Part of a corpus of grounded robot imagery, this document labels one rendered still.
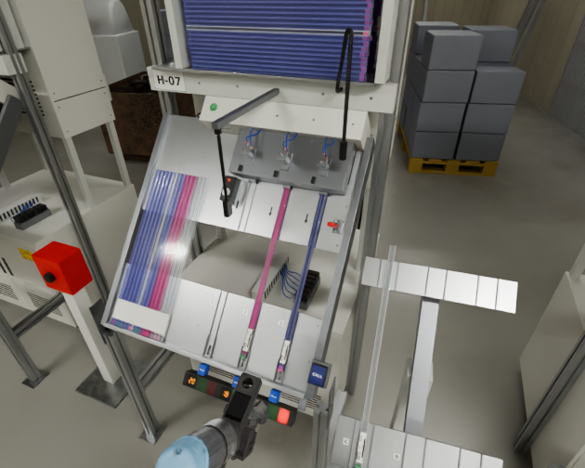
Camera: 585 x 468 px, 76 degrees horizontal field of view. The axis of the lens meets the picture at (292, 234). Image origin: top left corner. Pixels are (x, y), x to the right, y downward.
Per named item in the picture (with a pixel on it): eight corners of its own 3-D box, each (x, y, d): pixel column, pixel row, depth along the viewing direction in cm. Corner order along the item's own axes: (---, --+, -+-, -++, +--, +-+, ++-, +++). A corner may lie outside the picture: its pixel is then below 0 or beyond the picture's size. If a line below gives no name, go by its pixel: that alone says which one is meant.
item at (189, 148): (342, 255, 104) (339, 253, 100) (151, 212, 125) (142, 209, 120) (368, 145, 108) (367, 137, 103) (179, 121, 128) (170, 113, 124)
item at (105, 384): (115, 409, 169) (50, 279, 125) (75, 391, 176) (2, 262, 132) (149, 367, 187) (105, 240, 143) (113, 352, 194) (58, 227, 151)
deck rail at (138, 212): (119, 324, 121) (105, 325, 115) (114, 322, 122) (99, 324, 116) (179, 121, 129) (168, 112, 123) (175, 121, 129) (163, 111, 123)
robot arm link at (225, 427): (196, 418, 68) (236, 435, 65) (209, 411, 72) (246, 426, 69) (185, 461, 67) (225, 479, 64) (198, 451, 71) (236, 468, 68)
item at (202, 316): (308, 390, 98) (305, 393, 95) (114, 321, 119) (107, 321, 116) (325, 318, 100) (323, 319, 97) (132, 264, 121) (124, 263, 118)
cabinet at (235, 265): (332, 433, 159) (342, 335, 124) (194, 379, 181) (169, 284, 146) (366, 324, 209) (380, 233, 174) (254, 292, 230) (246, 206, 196)
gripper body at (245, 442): (224, 437, 82) (195, 459, 71) (234, 397, 83) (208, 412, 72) (254, 450, 80) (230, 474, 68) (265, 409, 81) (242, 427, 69)
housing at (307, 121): (365, 160, 108) (360, 139, 95) (220, 139, 124) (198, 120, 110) (371, 134, 109) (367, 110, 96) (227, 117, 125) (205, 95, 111)
